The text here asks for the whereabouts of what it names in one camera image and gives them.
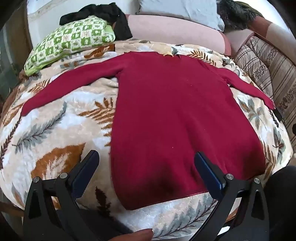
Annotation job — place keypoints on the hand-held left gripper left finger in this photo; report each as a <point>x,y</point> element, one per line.
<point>84,176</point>

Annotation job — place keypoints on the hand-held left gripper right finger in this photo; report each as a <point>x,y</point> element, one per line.
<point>209,176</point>

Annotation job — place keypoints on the red long-sleeved sweater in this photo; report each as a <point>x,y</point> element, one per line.
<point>173,104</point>

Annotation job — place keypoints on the person's left hand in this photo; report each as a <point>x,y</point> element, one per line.
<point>136,235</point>

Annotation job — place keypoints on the leaf-print fleece blanket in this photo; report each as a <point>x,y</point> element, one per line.
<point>57,129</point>

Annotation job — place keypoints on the person's dark clothing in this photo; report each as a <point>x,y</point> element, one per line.
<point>282,197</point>

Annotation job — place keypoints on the striped beige sofa cushion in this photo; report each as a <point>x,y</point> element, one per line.
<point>266,62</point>

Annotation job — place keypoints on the pink corner sofa cushion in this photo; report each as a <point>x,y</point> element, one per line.
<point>238,40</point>

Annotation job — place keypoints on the green patterned pillow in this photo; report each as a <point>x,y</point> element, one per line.
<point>69,37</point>

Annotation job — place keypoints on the pink sofa backrest cushion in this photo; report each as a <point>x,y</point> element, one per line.
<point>173,30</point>

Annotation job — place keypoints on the black garment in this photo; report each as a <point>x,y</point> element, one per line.
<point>122,25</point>

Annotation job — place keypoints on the dark fur cloth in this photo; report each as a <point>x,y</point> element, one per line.
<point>233,14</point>

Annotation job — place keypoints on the light grey pillow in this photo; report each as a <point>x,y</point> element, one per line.
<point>180,11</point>

